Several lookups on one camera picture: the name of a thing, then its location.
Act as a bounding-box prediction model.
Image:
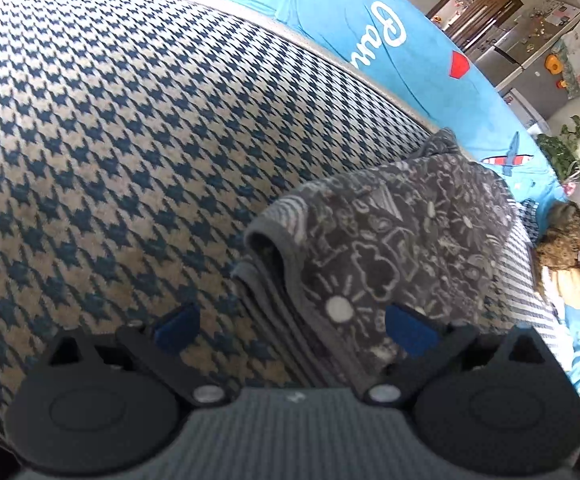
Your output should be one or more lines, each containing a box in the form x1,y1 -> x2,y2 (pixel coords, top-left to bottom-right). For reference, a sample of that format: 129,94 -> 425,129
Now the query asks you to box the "green potted plant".
537,115 -> 580,192

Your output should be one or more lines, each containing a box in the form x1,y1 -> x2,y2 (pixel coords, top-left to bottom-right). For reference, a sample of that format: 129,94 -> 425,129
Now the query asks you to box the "brown patterned cloth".
534,202 -> 580,279

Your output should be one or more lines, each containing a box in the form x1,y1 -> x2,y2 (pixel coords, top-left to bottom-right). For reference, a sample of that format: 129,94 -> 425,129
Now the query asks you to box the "wooden doorway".
427,0 -> 525,52

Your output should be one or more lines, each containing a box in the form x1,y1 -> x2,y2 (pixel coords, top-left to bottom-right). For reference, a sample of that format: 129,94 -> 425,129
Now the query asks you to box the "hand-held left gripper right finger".
362,305 -> 551,408

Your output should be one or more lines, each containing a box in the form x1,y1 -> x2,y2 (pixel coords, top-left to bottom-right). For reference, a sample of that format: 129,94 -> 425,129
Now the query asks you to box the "grey doodle-print fleece jacket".
230,127 -> 520,396

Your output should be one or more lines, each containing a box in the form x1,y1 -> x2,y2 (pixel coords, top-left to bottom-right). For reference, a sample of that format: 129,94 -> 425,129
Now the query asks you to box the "houndstooth woven mat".
0,0 -> 568,461

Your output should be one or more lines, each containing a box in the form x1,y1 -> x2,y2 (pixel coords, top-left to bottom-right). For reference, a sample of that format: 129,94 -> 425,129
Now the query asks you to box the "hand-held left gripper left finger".
46,302 -> 234,409

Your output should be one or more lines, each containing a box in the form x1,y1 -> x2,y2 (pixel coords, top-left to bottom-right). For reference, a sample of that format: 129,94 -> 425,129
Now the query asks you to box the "silver refrigerator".
470,0 -> 580,111

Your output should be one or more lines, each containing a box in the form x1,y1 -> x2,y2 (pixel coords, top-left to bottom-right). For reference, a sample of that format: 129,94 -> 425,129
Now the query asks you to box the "blue printed quilt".
87,0 -> 580,396

